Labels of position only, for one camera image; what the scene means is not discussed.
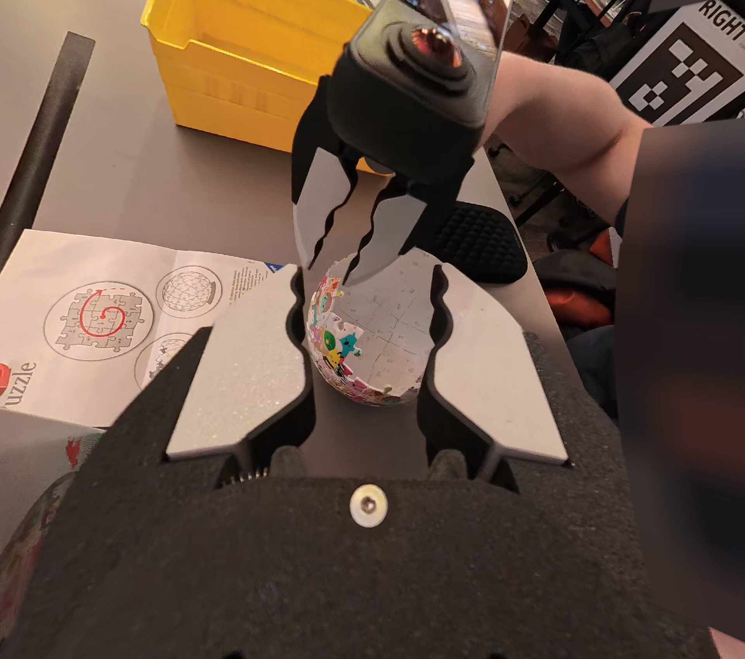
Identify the colourful puzzle ball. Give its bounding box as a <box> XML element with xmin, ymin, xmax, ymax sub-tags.
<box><xmin>305</xmin><ymin>249</ymin><xmax>443</xmax><ymax>406</ymax></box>

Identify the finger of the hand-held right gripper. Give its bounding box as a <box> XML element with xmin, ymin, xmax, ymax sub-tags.
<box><xmin>342</xmin><ymin>179</ymin><xmax>434</xmax><ymax>287</ymax></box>
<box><xmin>293</xmin><ymin>146</ymin><xmax>360</xmax><ymax>271</ymax></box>

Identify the printed puzzle box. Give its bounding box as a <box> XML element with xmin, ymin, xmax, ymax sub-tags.
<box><xmin>0</xmin><ymin>412</ymin><xmax>111</xmax><ymax>619</ymax></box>

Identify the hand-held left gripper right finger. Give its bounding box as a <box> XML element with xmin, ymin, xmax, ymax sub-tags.
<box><xmin>417</xmin><ymin>263</ymin><xmax>570</xmax><ymax>465</ymax></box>

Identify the black wrist rest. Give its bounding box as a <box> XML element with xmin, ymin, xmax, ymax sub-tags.
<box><xmin>428</xmin><ymin>201</ymin><xmax>530</xmax><ymax>284</ymax></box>

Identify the person's leg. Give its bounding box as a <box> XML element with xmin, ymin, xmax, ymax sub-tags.
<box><xmin>567</xmin><ymin>324</ymin><xmax>620</xmax><ymax>421</ymax></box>

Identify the white instruction sheet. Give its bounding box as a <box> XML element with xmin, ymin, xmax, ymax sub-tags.
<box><xmin>0</xmin><ymin>228</ymin><xmax>300</xmax><ymax>430</ymax></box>

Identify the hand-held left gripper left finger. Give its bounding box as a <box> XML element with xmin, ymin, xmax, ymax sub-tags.
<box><xmin>166</xmin><ymin>265</ymin><xmax>318</xmax><ymax>462</ymax></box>

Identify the person's right forearm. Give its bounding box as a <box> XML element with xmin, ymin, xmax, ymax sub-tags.
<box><xmin>482</xmin><ymin>51</ymin><xmax>655</xmax><ymax>226</ymax></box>

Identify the black white marker sign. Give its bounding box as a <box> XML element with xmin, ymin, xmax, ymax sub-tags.
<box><xmin>608</xmin><ymin>0</ymin><xmax>745</xmax><ymax>127</ymax></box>

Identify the yellow plastic bin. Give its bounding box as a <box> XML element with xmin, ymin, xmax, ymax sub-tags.
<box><xmin>140</xmin><ymin>0</ymin><xmax>379</xmax><ymax>174</ymax></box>

